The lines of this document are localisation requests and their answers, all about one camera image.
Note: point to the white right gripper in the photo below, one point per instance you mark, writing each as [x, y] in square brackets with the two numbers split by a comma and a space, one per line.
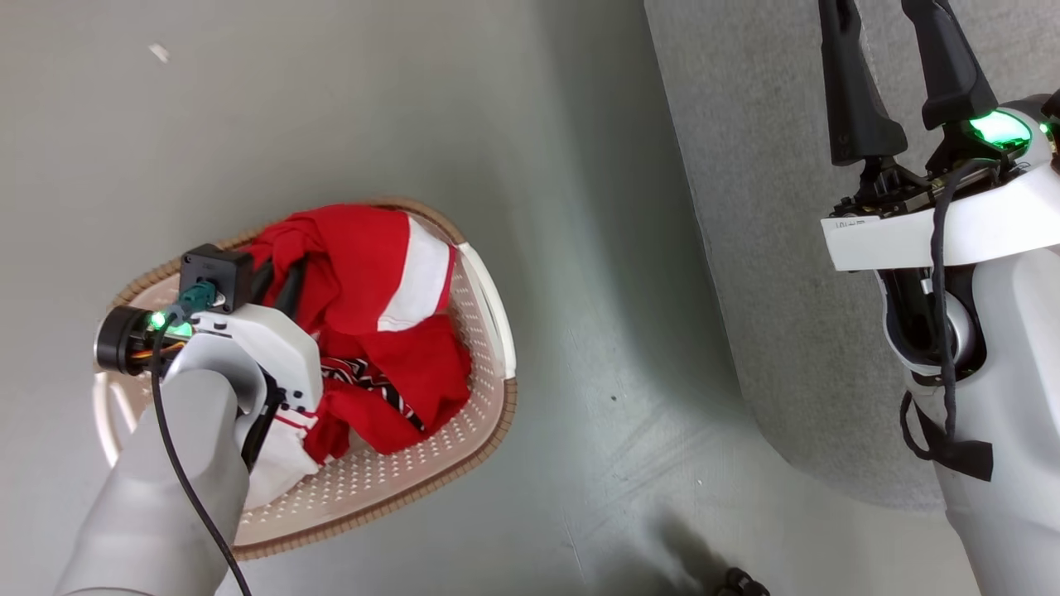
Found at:
[994, 223]

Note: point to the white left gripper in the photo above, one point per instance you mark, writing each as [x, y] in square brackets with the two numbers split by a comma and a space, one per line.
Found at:
[273, 348]

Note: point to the red and white clothing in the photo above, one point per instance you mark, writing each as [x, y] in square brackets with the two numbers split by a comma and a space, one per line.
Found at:
[356, 265]

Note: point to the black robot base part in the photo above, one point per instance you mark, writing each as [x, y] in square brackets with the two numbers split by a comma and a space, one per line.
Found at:
[741, 583]

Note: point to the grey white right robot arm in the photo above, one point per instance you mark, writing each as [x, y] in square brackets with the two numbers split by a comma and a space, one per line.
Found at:
[1019, 372]

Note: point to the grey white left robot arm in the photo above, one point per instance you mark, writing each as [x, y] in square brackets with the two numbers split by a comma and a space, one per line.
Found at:
[149, 497]

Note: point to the cream perforated laundry basket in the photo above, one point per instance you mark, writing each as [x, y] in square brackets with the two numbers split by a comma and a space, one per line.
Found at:
[472, 364]

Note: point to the grey fabric sofa seat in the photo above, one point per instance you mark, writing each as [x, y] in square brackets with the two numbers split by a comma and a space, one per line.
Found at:
[745, 248]

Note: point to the small white paper scrap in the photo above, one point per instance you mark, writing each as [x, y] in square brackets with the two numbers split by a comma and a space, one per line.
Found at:
[159, 53]

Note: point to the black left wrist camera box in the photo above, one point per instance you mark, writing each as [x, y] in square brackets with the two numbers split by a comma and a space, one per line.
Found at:
[224, 269]

